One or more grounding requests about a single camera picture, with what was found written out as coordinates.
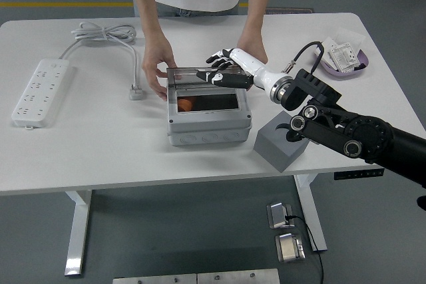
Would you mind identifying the clear plastic bag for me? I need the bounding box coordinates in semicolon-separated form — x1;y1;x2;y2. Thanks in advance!
334;27;366;52

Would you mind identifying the plain white packet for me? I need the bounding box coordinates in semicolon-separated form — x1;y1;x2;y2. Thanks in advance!
321;37;339;65

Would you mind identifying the silver floor socket box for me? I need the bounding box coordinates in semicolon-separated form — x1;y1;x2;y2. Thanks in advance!
266;200;296;230
274;232;306;263

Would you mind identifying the person's right hand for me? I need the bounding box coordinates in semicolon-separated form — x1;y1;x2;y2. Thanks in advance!
141;33;179;101

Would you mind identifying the black table control panel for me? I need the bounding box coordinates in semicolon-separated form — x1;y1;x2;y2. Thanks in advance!
333;169;385;180

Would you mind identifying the grey electrical enclosure box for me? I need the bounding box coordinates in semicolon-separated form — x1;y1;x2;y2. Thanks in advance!
167;87;253;147

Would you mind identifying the grey metal plate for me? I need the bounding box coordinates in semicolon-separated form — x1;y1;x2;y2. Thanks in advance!
196;268;280;284
112;273;198;284

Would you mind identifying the brown floor sign plate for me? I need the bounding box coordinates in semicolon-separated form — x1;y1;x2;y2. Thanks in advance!
265;7;316;15

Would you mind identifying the white power cord with plug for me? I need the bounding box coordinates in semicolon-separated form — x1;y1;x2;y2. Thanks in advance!
59;21;146;101

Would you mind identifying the white table leg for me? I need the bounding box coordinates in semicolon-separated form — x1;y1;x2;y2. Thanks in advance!
64;190;93;277
294;174;328;252

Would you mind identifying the grey block with round hole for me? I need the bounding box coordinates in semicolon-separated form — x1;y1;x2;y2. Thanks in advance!
253;110;310;174

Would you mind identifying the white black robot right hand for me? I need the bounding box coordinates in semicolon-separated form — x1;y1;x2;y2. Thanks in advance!
196;47;294;94

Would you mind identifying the transparent hinged box lid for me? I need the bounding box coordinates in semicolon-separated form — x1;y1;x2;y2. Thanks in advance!
165;66;246;90

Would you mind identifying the white socket panel with label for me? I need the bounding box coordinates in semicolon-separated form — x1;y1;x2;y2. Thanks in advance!
329;43;363;74

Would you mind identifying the black floor cable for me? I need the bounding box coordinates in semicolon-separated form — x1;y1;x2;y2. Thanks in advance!
285;214;325;284

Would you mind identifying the person's left hand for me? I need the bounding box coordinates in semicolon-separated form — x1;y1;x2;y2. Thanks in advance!
236;40;269;65

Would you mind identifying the white power strip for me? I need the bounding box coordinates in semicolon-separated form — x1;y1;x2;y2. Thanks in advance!
11;57;76;129

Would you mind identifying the purple shallow dish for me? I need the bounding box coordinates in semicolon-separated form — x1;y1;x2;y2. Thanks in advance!
314;43;371;81

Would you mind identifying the orange cylindrical battery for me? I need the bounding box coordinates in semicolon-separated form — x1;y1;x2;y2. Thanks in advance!
176;96;197;112

